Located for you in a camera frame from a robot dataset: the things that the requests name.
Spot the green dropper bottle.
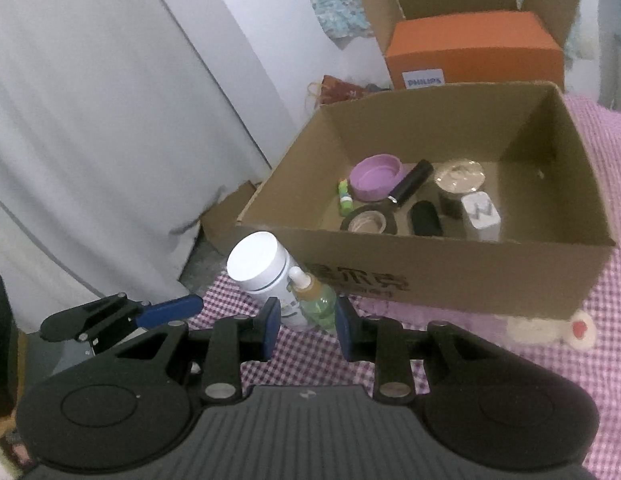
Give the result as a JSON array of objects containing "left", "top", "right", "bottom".
[{"left": 289, "top": 266, "right": 337, "bottom": 333}]

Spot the cream mat with red hearts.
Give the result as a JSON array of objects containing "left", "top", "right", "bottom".
[{"left": 506, "top": 310, "right": 598, "bottom": 351}]

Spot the black cylindrical tube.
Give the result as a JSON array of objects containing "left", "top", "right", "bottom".
[{"left": 388, "top": 159, "right": 433, "bottom": 208}]

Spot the green glue stick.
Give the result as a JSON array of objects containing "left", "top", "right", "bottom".
[{"left": 338, "top": 179, "right": 354, "bottom": 217}]

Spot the white power adapter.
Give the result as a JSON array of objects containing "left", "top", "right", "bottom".
[{"left": 460, "top": 192, "right": 501, "bottom": 242}]

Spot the pink plastic lid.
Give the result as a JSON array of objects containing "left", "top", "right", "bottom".
[{"left": 349, "top": 154, "right": 407, "bottom": 203}]

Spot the open brown cardboard box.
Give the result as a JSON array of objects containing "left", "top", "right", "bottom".
[{"left": 233, "top": 80, "right": 617, "bottom": 321}]

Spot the purple checkered tablecloth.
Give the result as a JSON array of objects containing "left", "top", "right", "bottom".
[{"left": 241, "top": 96, "right": 621, "bottom": 479}]

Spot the white pill bottle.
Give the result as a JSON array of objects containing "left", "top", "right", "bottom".
[{"left": 226, "top": 231, "right": 312, "bottom": 332}]

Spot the black stand frame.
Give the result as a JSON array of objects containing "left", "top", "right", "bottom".
[{"left": 0, "top": 275, "right": 19, "bottom": 418}]

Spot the gold lid cosmetic jar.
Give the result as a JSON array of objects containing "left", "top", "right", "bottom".
[{"left": 434, "top": 158, "right": 486, "bottom": 220}]

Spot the small cardboard box on floor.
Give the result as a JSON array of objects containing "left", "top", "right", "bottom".
[{"left": 200, "top": 181, "right": 256, "bottom": 256}]

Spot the white fabric sheet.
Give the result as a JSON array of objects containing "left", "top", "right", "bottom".
[{"left": 0, "top": 0, "right": 268, "bottom": 332}]

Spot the orange Philips box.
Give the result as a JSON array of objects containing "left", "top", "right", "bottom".
[{"left": 384, "top": 11, "right": 565, "bottom": 89}]

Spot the black tape roll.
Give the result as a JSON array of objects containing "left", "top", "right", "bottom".
[{"left": 340, "top": 204, "right": 397, "bottom": 235}]

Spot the red gift bag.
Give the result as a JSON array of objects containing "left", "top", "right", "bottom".
[{"left": 307, "top": 75, "right": 390, "bottom": 108}]

